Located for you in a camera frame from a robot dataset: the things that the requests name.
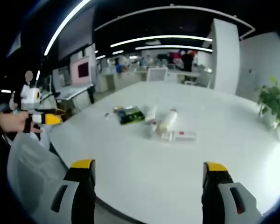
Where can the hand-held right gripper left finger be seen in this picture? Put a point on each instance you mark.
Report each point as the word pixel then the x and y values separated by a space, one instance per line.
pixel 82 186

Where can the white red-label skincare box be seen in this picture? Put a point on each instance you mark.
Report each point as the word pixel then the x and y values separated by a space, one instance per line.
pixel 184 136

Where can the white skincare tube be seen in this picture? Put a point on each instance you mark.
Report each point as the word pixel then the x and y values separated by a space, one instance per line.
pixel 151 114

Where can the white chair back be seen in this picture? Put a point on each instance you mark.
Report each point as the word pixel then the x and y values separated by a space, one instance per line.
pixel 156 74

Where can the pink framed board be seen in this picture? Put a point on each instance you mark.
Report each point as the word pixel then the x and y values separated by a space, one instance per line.
pixel 81 71

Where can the green potted plant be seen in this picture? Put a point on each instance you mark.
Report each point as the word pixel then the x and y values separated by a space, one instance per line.
pixel 274 98

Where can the tall white skincare bottle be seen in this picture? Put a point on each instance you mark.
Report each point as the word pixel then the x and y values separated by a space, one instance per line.
pixel 169 121

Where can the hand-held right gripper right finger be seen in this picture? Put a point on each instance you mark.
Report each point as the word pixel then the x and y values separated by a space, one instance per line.
pixel 218 189

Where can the small gold skincare jar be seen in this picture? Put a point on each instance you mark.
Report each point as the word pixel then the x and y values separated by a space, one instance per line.
pixel 117 108

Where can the white side desk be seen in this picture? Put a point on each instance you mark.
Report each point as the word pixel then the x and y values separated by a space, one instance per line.
pixel 72 92

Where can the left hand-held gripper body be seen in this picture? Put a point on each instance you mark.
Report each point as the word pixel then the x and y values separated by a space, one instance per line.
pixel 30 96

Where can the dark green skincare packet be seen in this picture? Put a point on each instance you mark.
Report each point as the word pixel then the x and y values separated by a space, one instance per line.
pixel 130 115

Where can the white mesh office chair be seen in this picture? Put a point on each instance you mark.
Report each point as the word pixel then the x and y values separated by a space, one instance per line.
pixel 35 168

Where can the person's left hand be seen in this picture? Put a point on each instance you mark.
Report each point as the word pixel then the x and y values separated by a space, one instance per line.
pixel 11 122

